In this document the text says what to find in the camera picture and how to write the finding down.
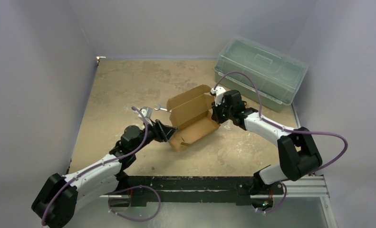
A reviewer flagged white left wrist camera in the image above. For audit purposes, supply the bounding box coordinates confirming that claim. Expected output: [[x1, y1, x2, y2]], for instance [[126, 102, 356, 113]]
[[138, 106, 153, 125]]

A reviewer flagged brown cardboard box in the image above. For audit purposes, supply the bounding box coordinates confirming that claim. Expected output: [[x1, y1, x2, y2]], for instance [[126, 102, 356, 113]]
[[166, 85, 220, 152]]

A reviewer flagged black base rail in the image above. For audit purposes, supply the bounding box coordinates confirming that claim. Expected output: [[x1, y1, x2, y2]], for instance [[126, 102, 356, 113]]
[[115, 175, 284, 207]]

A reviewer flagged silver open-end wrench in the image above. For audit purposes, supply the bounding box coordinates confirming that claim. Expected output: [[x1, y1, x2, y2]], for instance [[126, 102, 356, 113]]
[[154, 104, 172, 112]]

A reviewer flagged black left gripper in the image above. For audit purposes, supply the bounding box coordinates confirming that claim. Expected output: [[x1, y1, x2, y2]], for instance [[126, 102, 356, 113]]
[[132, 118, 176, 154]]

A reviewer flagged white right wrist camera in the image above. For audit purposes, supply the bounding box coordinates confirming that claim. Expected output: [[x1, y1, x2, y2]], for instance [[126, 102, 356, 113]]
[[210, 86, 226, 106]]

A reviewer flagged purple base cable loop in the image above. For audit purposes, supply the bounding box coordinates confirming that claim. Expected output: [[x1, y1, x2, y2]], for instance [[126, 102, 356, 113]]
[[107, 185, 161, 223]]

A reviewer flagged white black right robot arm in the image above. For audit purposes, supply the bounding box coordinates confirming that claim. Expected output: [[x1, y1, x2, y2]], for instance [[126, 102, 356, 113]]
[[210, 86, 322, 193]]

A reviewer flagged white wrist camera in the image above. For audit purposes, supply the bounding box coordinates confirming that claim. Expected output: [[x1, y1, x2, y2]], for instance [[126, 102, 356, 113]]
[[210, 86, 226, 106], [138, 106, 153, 125]]

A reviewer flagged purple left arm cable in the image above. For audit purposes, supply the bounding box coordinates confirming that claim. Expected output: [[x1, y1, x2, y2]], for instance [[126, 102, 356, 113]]
[[41, 106, 149, 227]]

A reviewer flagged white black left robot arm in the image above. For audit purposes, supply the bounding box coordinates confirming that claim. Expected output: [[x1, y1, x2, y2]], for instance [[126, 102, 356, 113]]
[[31, 120, 177, 228]]

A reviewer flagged clear plastic storage box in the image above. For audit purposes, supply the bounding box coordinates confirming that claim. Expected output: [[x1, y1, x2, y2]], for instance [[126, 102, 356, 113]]
[[214, 36, 309, 105]]

